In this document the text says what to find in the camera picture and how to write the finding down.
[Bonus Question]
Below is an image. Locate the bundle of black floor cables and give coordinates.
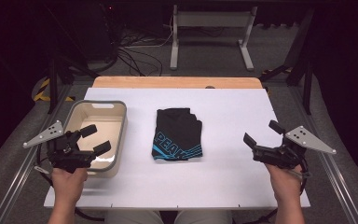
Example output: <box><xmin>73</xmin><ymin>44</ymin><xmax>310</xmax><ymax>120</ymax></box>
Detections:
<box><xmin>113</xmin><ymin>26</ymin><xmax>164</xmax><ymax>77</ymax></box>

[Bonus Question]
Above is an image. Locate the black tripod stand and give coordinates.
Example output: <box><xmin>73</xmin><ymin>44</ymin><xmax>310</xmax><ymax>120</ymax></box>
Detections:
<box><xmin>41</xmin><ymin>6</ymin><xmax>101</xmax><ymax>115</ymax></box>

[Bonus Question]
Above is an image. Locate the white floor cable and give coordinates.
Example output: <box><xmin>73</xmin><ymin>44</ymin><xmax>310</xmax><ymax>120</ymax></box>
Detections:
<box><xmin>132</xmin><ymin>21</ymin><xmax>174</xmax><ymax>49</ymax></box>

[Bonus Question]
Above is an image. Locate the white table mat board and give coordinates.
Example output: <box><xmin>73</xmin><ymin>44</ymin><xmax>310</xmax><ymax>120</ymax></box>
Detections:
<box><xmin>43</xmin><ymin>87</ymin><xmax>311</xmax><ymax>209</ymax></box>

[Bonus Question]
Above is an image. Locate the black metal stand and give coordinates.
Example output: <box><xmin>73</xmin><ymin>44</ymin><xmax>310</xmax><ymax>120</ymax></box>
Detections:
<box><xmin>260</xmin><ymin>8</ymin><xmax>315</xmax><ymax>117</ymax></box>

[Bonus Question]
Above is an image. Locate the white metal stand frame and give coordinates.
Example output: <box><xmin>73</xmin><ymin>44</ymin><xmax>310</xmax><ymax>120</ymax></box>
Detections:
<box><xmin>169</xmin><ymin>4</ymin><xmax>258</xmax><ymax>72</ymax></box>

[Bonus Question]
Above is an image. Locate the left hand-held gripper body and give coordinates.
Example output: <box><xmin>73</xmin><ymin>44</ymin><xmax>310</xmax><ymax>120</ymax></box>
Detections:
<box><xmin>22</xmin><ymin>120</ymin><xmax>97</xmax><ymax>175</ymax></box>

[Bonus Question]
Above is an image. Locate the wooden table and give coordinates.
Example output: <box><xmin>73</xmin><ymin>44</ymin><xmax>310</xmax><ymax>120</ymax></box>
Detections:
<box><xmin>91</xmin><ymin>76</ymin><xmax>264</xmax><ymax>90</ymax></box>

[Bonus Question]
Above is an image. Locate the dark computer case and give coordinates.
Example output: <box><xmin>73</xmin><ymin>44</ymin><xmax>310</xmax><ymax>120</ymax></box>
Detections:
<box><xmin>82</xmin><ymin>4</ymin><xmax>117</xmax><ymax>62</ymax></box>

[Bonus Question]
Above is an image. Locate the yellow black hazard tape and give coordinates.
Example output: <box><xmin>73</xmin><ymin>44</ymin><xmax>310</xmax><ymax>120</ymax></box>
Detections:
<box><xmin>33</xmin><ymin>77</ymin><xmax>76</xmax><ymax>103</ymax></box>

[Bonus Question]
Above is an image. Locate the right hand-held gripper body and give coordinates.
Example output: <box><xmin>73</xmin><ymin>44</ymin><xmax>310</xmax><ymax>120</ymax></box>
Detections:
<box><xmin>252</xmin><ymin>125</ymin><xmax>337</xmax><ymax>171</ymax></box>

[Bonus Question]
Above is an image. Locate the person's left hand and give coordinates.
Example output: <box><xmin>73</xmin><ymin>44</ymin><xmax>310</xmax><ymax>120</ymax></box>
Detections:
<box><xmin>50</xmin><ymin>167</ymin><xmax>89</xmax><ymax>203</ymax></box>

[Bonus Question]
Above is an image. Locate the black blue-print t-shirt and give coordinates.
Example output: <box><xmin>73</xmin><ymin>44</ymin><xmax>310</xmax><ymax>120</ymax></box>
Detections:
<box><xmin>151</xmin><ymin>106</ymin><xmax>204</xmax><ymax>162</ymax></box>

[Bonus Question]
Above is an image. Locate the beige plastic basket grey rim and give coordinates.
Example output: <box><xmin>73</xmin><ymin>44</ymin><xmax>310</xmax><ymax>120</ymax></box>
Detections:
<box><xmin>62</xmin><ymin>99</ymin><xmax>129</xmax><ymax>179</ymax></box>

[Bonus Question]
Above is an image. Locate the aluminium floor rail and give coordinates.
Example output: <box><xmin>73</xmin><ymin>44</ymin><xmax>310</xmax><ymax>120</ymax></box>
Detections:
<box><xmin>0</xmin><ymin>84</ymin><xmax>73</xmax><ymax>224</ymax></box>
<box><xmin>288</xmin><ymin>85</ymin><xmax>358</xmax><ymax>224</ymax></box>

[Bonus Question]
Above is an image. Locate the person's right hand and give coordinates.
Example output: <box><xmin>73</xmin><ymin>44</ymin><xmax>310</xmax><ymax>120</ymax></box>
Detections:
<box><xmin>264</xmin><ymin>163</ymin><xmax>303</xmax><ymax>203</ymax></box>

